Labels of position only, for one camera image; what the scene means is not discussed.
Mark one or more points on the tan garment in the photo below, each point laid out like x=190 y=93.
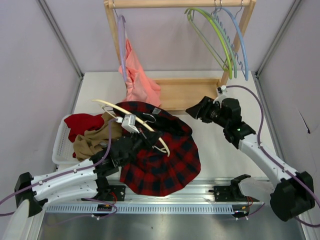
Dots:
x=93 y=141

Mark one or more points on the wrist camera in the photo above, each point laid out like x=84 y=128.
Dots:
x=128 y=123
x=222 y=93

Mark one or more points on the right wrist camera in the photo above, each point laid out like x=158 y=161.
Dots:
x=222 y=93

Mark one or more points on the pink skirt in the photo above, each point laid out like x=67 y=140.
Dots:
x=139 y=87

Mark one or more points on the purple hanger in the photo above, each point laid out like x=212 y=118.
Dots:
x=122 y=36

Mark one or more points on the white laundry basket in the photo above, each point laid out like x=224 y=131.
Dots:
x=62 y=153

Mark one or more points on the blue hanger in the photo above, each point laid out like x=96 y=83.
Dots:
x=240 y=29

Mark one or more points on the teal hanger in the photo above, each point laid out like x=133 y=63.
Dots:
x=230 y=42

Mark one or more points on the cream hanger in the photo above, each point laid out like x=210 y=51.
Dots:
x=108 y=104

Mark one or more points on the green hanger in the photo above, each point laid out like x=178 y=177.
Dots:
x=190 y=14

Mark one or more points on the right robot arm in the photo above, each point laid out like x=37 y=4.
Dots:
x=291 y=192

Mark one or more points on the red plaid skirt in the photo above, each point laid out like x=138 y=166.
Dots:
x=154 y=173

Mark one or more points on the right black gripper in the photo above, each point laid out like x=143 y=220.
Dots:
x=203 y=111

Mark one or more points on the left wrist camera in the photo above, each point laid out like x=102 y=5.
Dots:
x=128 y=123

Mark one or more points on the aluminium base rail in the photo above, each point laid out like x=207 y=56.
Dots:
x=204 y=196

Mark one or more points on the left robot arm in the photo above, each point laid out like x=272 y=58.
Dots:
x=85 y=180

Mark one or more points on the wooden clothes rack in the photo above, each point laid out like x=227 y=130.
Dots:
x=177 y=94

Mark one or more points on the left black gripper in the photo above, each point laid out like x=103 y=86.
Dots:
x=146 y=138

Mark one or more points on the red garment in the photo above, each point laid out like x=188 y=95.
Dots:
x=81 y=122

